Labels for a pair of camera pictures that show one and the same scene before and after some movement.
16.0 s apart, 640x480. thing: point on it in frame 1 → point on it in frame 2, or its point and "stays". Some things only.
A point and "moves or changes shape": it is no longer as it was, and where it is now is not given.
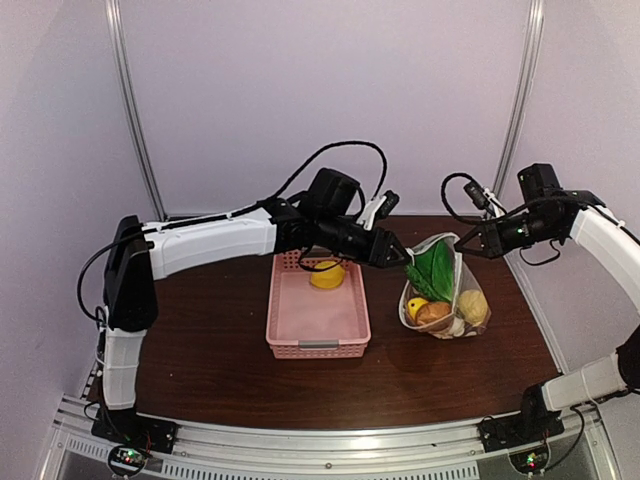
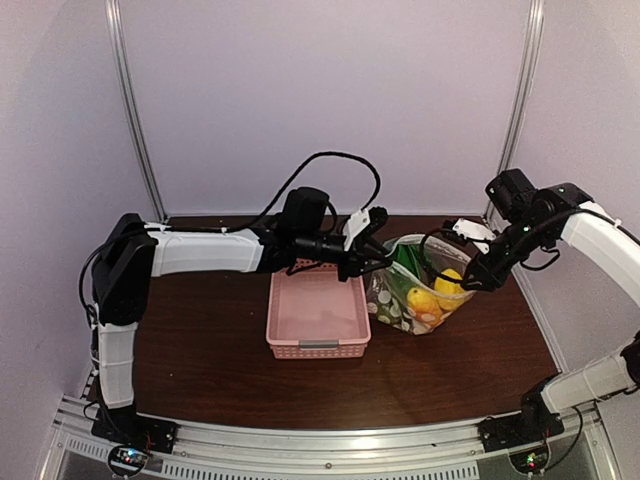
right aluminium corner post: (536, 21) stays
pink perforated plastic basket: (316, 308) stays
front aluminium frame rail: (578, 451) stays
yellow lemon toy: (414, 304) → (449, 294)
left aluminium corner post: (112, 10) stays
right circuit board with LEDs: (531, 461) stays
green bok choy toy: (438, 261) moves or changes shape
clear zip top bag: (440, 295) moves or changes shape
